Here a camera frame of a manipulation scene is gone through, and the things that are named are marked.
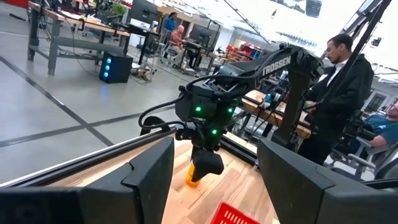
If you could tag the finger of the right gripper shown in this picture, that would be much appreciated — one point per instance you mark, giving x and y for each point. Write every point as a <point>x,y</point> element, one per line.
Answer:
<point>207,165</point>

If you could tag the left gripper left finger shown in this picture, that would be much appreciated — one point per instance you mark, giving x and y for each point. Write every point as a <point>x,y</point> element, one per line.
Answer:
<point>146,186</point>

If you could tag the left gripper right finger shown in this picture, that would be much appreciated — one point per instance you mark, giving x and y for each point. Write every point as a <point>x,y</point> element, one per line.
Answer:
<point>298,193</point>

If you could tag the orange pill bottle white cap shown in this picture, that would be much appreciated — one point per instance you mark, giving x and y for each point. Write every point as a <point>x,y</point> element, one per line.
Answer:
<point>190,180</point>

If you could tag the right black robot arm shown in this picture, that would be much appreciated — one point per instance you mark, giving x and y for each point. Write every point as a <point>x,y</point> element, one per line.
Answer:
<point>276,65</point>

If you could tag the red plastic basket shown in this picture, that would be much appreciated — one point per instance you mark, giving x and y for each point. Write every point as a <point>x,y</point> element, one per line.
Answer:
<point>230,216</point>

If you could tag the wooden workbench with clutter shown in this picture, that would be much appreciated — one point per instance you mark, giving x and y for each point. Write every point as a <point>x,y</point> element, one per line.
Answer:
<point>258,97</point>

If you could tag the grey office chair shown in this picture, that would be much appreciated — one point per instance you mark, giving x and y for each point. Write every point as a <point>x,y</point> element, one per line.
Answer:
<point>357,161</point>

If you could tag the shelf with red bins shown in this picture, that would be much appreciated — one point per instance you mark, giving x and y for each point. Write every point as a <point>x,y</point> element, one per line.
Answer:
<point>248,51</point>

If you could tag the black computer monitor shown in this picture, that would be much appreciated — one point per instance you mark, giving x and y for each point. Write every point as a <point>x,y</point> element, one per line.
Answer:
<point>200,35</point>
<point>143,11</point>

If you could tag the person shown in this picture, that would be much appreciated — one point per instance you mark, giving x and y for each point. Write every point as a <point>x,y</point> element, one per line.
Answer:
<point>342,93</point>
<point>170,23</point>
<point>385,127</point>
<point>177,39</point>

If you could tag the black computer tower blue lights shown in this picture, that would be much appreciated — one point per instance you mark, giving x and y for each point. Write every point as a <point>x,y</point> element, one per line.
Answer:
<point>119,68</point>

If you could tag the black office desk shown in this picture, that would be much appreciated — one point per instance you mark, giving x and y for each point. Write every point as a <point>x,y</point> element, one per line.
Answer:
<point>143,34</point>

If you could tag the green leafy room plant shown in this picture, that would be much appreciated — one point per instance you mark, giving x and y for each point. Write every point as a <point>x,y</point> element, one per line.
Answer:
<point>118,9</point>

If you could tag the wooden workbench grey legs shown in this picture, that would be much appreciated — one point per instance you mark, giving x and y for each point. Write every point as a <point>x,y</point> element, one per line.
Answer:
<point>54,46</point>

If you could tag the black overhead rig strut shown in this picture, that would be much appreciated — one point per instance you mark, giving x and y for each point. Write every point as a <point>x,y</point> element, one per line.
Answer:
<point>370,28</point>

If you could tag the black frame hook bracket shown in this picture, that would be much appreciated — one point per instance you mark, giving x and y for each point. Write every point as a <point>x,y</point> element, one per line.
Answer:
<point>152,122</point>

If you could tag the black aluminium table frame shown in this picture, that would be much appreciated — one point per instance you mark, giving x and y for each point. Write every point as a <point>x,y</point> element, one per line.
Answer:
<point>93,158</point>

